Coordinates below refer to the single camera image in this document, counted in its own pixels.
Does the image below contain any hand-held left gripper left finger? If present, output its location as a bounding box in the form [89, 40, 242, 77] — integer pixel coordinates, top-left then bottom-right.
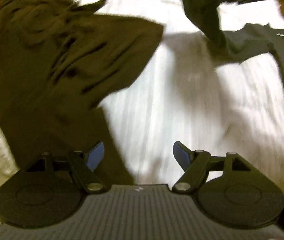
[25, 141, 110, 194]

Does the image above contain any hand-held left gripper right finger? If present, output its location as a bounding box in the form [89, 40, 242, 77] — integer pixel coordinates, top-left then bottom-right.
[172, 141, 252, 195]

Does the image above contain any dark green shirt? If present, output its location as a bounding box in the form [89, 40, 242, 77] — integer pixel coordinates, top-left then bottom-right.
[181, 0, 284, 195]

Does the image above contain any brown garment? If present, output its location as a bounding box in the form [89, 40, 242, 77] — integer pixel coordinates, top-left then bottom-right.
[0, 0, 165, 188]

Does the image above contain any striped grey bed sheet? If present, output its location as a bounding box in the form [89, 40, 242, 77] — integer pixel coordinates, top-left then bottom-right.
[74, 0, 284, 195]

